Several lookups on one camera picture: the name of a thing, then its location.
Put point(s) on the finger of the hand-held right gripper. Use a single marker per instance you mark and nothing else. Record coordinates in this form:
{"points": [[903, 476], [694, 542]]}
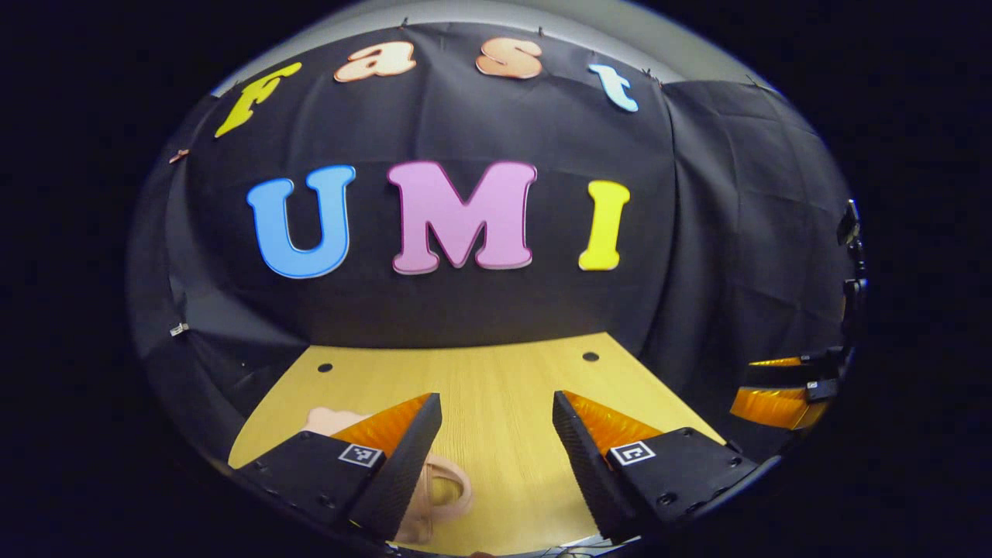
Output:
{"points": [[775, 407], [790, 373]]}

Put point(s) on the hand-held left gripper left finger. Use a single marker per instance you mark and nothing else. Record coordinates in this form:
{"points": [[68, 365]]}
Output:
{"points": [[403, 469]]}

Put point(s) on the silver binder clip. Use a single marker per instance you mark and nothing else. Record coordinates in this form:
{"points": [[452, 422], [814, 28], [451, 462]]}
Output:
{"points": [[179, 329]]}

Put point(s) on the pink suitcase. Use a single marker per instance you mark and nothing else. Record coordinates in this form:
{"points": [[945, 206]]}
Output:
{"points": [[446, 496]]}

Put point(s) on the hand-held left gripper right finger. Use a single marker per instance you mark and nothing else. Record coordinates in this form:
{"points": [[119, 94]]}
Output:
{"points": [[585, 469]]}

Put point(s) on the orange clip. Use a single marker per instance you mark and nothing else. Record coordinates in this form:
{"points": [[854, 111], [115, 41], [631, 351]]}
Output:
{"points": [[179, 156]]}

